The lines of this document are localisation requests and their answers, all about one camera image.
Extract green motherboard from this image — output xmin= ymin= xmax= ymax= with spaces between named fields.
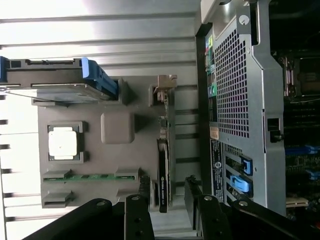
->
xmin=271 ymin=48 xmax=320 ymax=221

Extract metal CPU socket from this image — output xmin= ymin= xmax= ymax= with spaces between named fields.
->
xmin=279 ymin=55 xmax=320 ymax=102

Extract blue long expansion slot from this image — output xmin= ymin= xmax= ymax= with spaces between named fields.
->
xmin=284 ymin=144 xmax=320 ymax=156

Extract open black PC case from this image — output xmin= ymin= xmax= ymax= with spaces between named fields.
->
xmin=194 ymin=0 xmax=320 ymax=221

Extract green RAM stick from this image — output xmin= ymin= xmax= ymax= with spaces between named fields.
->
xmin=43 ymin=173 xmax=138 ymax=183

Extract grey plastic parts rack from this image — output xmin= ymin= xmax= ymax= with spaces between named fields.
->
xmin=31 ymin=77 xmax=202 ymax=210

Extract blue card retention clip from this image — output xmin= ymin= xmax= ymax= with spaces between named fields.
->
xmin=230 ymin=174 xmax=254 ymax=195
xmin=240 ymin=156 xmax=254 ymax=176

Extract silver CPU chip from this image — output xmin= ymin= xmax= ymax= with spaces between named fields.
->
xmin=47 ymin=126 xmax=78 ymax=161

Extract hard disk in blue caddy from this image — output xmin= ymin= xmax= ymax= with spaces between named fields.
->
xmin=0 ymin=56 xmax=120 ymax=103

